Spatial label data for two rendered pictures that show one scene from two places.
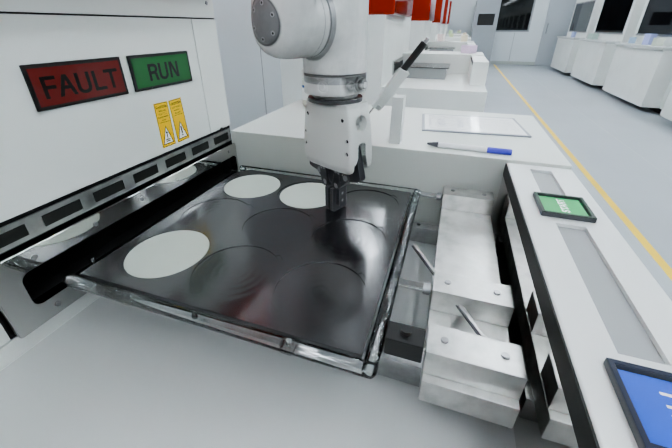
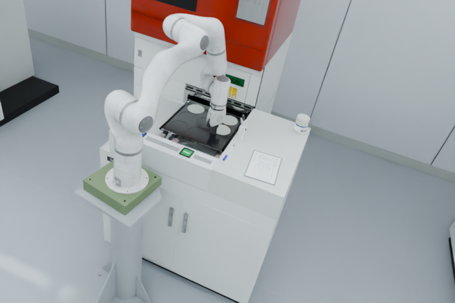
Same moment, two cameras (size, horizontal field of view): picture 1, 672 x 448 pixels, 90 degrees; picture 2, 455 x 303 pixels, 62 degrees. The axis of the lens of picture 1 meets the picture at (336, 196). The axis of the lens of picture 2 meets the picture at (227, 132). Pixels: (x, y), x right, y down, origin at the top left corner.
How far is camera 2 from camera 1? 1.97 m
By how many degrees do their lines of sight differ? 72
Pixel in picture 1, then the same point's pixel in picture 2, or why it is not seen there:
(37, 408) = (172, 108)
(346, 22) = (211, 90)
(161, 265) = (191, 108)
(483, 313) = not seen: hidden behind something
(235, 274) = (186, 116)
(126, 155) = not seen: hidden behind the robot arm
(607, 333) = (151, 136)
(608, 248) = (169, 150)
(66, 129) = not seen: hidden behind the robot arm
